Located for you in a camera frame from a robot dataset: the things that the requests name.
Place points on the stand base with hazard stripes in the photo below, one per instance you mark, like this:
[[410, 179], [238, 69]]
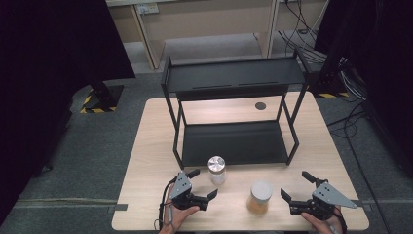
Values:
[[104, 97], [329, 84]]

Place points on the person's left hand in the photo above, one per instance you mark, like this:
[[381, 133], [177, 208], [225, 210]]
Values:
[[177, 217]]

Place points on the black curtain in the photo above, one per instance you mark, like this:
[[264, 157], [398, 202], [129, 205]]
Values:
[[383, 65], [48, 81]]

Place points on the person's right hand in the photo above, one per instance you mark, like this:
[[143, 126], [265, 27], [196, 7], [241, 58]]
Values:
[[321, 225]]

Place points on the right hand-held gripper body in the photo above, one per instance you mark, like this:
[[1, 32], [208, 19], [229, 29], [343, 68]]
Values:
[[326, 195]]

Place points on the white-lid jar orange powder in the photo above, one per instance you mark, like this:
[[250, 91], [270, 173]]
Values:
[[259, 198]]

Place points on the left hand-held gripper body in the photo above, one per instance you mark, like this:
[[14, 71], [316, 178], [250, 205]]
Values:
[[180, 188]]

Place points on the white wall socket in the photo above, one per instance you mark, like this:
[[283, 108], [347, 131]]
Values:
[[147, 8]]

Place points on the black metal two-tier rack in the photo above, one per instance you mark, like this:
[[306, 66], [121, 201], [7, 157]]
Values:
[[233, 76]]

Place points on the silver-lid glass jar white powder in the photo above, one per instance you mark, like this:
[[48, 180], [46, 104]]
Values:
[[217, 169]]

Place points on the dark round table grommet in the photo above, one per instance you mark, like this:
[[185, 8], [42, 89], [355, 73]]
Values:
[[260, 106]]

